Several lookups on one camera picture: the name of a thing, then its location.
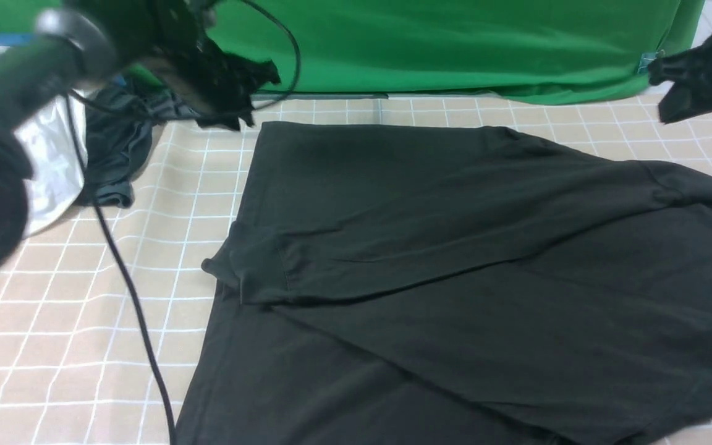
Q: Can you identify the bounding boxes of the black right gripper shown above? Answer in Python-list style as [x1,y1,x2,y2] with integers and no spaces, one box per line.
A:
[648,34,712,124]

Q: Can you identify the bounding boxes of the white crumpled garment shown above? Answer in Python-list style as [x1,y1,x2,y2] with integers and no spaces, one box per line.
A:
[0,39,87,239]

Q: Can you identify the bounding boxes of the metal binder clip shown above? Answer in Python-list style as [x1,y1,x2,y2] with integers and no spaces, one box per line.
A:
[637,50,665,74]

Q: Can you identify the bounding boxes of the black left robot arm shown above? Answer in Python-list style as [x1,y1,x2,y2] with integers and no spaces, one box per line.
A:
[0,1,281,267]

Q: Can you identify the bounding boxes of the beige grid tablecloth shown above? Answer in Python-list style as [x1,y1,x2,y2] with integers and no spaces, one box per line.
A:
[0,94,712,444]

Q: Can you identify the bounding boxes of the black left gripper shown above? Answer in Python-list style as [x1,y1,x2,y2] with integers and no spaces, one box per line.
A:
[146,1,281,132]

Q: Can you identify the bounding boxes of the dark gray long-sleeve top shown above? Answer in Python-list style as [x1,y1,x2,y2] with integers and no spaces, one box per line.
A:
[177,122,712,444]

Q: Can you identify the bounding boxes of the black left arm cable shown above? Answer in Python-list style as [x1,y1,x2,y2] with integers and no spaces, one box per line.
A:
[62,0,302,445]

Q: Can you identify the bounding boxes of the green backdrop cloth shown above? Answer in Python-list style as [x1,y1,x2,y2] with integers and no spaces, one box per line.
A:
[0,0,706,106]

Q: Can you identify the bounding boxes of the dark gray crumpled garment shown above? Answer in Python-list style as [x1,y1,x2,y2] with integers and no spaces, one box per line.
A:
[75,79,195,209]

